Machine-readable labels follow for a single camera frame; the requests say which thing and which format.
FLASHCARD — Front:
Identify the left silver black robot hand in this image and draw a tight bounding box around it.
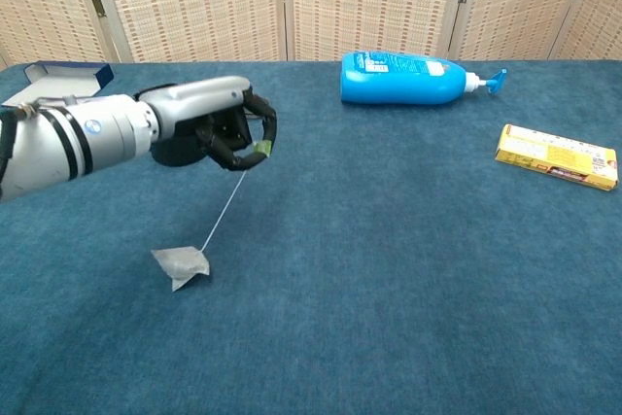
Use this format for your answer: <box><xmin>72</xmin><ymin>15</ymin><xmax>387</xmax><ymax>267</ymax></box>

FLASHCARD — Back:
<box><xmin>145</xmin><ymin>75</ymin><xmax>279</xmax><ymax>172</ymax></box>

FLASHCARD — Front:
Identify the tea bag with green tag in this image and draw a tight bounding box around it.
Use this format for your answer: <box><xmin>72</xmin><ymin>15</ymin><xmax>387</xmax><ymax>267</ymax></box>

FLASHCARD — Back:
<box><xmin>150</xmin><ymin>140</ymin><xmax>272</xmax><ymax>294</ymax></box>

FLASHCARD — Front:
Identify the woven folding screen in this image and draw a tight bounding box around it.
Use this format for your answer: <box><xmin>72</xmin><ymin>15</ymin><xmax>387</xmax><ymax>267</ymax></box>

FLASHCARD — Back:
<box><xmin>0</xmin><ymin>0</ymin><xmax>622</xmax><ymax>71</ymax></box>

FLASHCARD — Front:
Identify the open blue white box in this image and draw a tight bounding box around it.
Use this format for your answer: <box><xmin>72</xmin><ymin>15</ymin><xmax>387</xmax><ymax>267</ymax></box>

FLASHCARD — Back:
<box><xmin>1</xmin><ymin>60</ymin><xmax>115</xmax><ymax>108</ymax></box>

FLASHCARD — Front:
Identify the blue pump bottle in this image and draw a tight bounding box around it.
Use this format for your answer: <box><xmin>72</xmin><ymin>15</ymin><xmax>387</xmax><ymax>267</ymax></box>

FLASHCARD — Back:
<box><xmin>339</xmin><ymin>50</ymin><xmax>508</xmax><ymax>106</ymax></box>

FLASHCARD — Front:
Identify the blue table cloth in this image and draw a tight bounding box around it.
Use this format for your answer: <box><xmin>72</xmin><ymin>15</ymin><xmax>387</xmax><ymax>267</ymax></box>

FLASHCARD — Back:
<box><xmin>0</xmin><ymin>59</ymin><xmax>622</xmax><ymax>415</ymax></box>

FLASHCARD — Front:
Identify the yellow cardboard box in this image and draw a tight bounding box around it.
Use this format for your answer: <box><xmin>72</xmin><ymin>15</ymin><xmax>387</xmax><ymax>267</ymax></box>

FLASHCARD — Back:
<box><xmin>494</xmin><ymin>123</ymin><xmax>619</xmax><ymax>192</ymax></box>

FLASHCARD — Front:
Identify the black teapot with handle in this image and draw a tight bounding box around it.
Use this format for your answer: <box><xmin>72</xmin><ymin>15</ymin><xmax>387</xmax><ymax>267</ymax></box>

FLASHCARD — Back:
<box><xmin>133</xmin><ymin>84</ymin><xmax>215</xmax><ymax>167</ymax></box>

